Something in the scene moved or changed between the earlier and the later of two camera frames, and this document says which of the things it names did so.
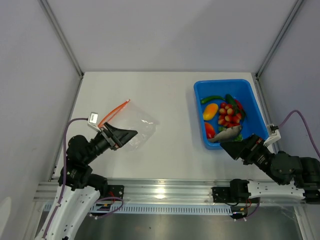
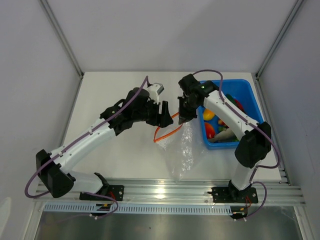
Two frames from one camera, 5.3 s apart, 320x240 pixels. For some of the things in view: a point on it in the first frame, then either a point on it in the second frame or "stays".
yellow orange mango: (210, 111) stays
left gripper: (125, 134) -> (160, 120)
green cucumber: (230, 100) stays
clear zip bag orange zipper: (129, 116) -> (183, 144)
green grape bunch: (238, 138) stays
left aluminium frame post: (56, 24) stays
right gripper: (248, 147) -> (183, 116)
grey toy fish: (228, 134) stays
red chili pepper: (210, 131) stays
